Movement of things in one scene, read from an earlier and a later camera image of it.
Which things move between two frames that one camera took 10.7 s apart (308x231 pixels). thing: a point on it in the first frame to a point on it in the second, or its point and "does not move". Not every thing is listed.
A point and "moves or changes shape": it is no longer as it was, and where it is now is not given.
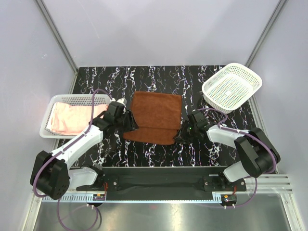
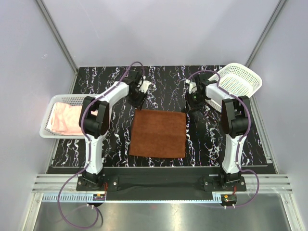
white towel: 49,125 does not move
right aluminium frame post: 265,32 does not move
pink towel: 71,119 does not move
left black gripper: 131,125 to 138,104
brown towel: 158,116 moves or changes shape
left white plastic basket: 50,100 does not move
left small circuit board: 98,197 does not move
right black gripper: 179,137 to 190,106
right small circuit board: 230,198 does not move
